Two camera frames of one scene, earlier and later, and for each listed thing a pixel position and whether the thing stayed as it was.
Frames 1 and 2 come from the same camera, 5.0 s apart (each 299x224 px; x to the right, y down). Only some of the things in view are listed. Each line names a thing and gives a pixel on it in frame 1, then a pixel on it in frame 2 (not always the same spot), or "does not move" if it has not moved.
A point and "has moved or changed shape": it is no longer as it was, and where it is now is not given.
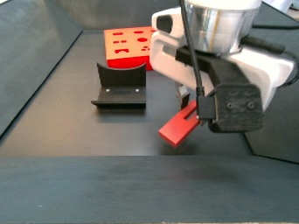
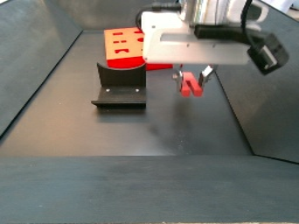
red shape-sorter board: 126,47 does not move
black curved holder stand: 122,88 does not move
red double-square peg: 179,127 has moved or changed shape
